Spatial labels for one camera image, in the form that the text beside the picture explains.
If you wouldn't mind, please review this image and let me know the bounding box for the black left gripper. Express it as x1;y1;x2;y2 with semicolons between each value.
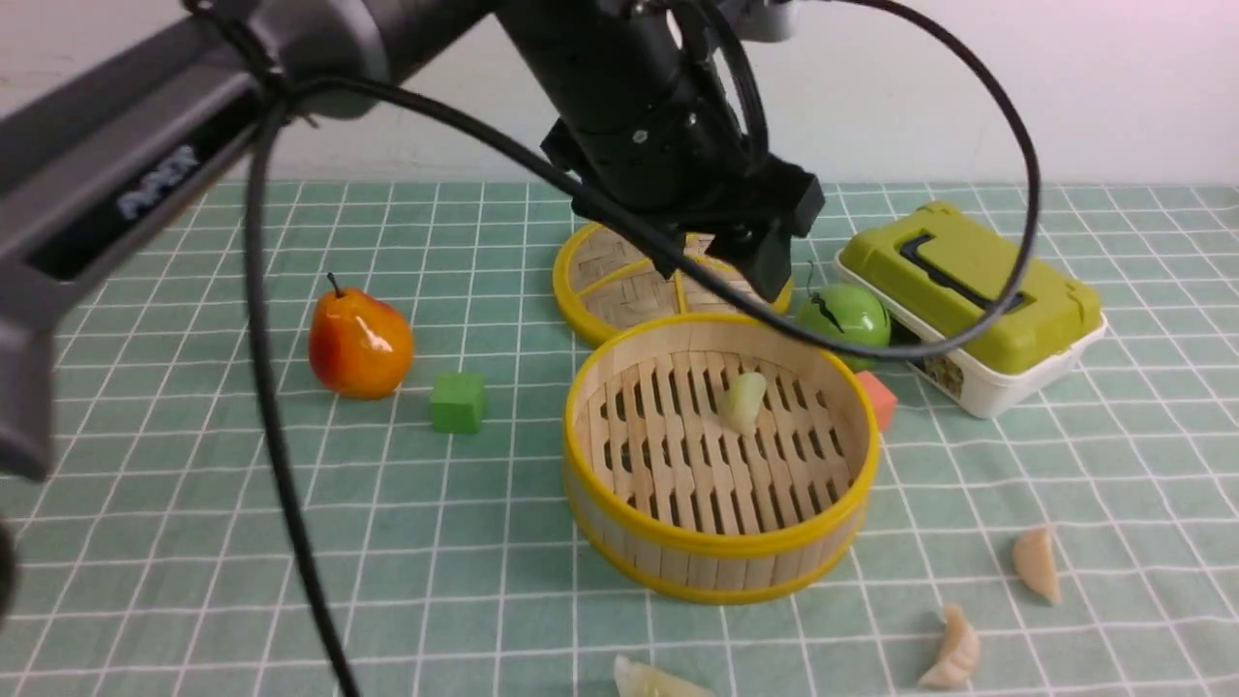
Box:
497;1;825;303

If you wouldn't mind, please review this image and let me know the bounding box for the pale green dumpling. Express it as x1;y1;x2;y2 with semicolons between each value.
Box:
717;371;767;436

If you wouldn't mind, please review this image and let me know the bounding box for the cream dumpling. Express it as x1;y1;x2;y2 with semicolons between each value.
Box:
918;604;983;691
1011;526;1062;605

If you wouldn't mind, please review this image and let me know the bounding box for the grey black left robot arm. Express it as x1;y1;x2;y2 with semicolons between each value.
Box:
2;1;825;482

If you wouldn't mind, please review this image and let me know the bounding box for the woven bamboo steamer lid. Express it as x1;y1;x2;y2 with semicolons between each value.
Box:
553;224;736;345

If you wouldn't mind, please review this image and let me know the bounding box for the bamboo steamer tray yellow rim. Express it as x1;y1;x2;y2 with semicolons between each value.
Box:
563;314;880;605

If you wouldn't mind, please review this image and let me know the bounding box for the green apple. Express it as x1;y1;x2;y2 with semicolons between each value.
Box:
794;261;892;349

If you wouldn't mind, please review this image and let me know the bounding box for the green lid lunch box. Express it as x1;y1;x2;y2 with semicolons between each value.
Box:
833;201;1109;418

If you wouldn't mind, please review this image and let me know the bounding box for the orange cube block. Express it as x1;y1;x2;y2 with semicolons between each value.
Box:
855;371;898;435

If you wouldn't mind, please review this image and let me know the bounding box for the green cube block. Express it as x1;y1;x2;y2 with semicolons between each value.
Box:
429;371;488;435

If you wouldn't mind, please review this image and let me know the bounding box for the orange red pear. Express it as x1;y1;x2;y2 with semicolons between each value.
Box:
307;272;415;401

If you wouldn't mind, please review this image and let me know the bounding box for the green checkered tablecloth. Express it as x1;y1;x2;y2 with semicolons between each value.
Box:
2;182;1238;696

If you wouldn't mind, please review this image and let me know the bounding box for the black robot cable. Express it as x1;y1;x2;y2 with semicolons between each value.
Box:
185;0;1043;697

